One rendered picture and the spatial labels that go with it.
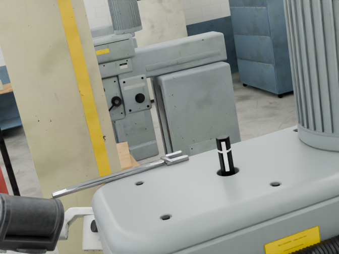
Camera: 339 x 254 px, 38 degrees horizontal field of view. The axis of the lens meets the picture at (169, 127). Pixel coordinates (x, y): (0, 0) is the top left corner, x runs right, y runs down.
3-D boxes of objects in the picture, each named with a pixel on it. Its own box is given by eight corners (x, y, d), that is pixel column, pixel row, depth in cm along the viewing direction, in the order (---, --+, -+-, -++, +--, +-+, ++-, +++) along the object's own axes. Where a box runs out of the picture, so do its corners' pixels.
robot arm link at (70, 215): (106, 240, 145) (59, 241, 145) (106, 209, 148) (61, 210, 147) (104, 238, 139) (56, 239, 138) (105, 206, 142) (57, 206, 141)
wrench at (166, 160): (54, 201, 81) (52, 197, 81) (51, 193, 85) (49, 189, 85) (188, 160, 88) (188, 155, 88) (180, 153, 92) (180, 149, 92)
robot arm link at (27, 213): (-14, 238, 117) (8, 233, 107) (-11, 200, 120) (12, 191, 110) (33, 240, 124) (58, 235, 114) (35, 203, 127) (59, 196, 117)
